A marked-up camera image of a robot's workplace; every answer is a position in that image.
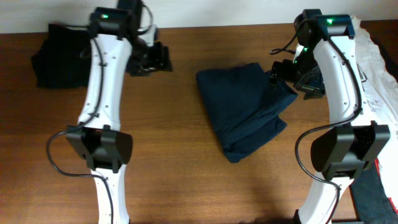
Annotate left black cable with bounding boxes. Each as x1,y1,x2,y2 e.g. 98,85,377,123
45,2,155,224

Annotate white and red shirt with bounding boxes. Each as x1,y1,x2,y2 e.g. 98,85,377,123
351,16,397,212

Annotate dark grey garment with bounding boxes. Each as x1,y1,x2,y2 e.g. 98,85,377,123
350,39,397,223

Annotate navy blue shorts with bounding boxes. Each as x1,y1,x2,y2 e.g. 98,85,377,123
196,63,298,163

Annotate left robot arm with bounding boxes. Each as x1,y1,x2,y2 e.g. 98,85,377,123
66,0,172,223

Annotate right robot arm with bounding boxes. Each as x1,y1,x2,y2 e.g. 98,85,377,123
271,9,392,223

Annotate folded black garment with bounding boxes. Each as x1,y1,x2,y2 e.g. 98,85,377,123
31,24,91,89

